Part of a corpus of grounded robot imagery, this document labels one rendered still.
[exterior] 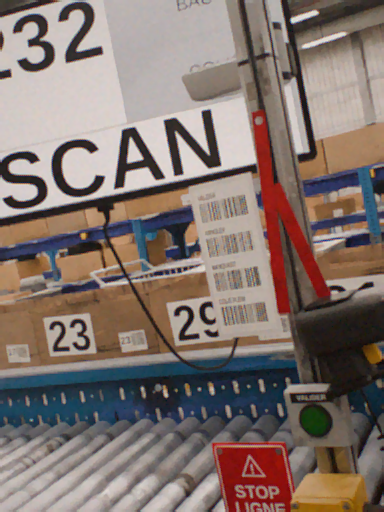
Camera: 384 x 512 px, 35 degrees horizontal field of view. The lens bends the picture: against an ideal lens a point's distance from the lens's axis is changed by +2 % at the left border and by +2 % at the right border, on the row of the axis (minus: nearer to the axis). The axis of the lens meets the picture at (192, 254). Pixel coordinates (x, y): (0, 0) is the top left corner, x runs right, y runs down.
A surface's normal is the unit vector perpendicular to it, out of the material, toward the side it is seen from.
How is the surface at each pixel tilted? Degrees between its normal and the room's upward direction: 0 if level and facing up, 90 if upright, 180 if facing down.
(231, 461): 90
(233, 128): 86
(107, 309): 90
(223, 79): 90
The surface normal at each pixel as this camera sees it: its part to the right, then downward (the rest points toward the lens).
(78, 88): -0.14, 0.01
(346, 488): -0.20, -0.98
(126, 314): -0.44, 0.15
